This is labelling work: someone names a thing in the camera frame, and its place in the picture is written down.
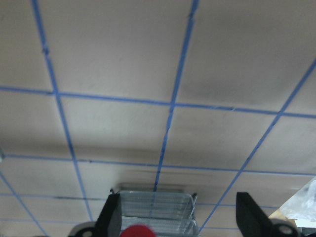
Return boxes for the left gripper black tray-side left finger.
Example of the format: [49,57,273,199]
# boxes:
[95,194,122,237]

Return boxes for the left gripper black tray-side right finger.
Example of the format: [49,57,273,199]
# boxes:
[236,192,273,237]

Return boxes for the red emergency stop button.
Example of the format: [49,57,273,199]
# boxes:
[119,225,156,237]

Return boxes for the wire mesh shelf rack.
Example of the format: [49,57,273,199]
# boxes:
[109,189,199,237]

